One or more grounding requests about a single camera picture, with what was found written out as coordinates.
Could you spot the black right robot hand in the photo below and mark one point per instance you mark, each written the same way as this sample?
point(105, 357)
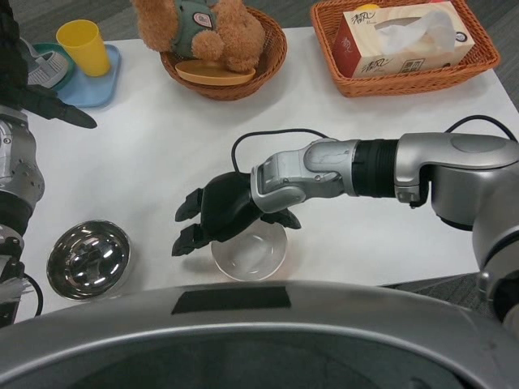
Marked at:
point(223, 206)

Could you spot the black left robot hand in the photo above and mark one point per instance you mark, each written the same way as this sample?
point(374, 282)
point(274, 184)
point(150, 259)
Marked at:
point(16, 89)

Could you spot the white plastic bowl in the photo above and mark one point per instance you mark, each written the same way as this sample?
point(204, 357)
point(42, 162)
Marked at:
point(255, 259)

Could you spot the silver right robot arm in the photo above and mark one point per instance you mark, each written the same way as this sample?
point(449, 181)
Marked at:
point(446, 162)

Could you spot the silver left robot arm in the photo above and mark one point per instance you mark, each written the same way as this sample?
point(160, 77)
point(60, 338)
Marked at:
point(16, 174)

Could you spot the shiny steel bowl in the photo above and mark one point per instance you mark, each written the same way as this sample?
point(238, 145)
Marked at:
point(87, 259)

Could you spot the grey ribbed object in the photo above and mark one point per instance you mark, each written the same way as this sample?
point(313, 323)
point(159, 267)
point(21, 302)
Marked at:
point(48, 69)

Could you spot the teal round dish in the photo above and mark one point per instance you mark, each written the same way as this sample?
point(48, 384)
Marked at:
point(44, 48)

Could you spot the yellow plastic cup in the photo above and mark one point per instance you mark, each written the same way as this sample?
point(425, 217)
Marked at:
point(87, 52)

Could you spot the light blue plastic tray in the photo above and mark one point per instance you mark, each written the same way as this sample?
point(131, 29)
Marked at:
point(97, 91)

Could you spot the round wicker basket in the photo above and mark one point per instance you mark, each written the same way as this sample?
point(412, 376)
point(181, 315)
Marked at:
point(243, 87)

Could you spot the orange plastic plate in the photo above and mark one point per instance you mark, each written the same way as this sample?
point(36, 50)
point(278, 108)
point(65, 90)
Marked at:
point(211, 77)

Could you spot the silver robot chest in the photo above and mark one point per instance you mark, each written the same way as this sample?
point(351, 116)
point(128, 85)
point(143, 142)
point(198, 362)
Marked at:
point(259, 344)

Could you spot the brown teddy bear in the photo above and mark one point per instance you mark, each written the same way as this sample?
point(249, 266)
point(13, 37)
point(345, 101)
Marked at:
point(239, 32)

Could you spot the tissue box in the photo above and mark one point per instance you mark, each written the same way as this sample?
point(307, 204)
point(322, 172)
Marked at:
point(365, 48)

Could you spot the rectangular wicker basket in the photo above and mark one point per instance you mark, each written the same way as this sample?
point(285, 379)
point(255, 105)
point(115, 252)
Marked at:
point(405, 87)

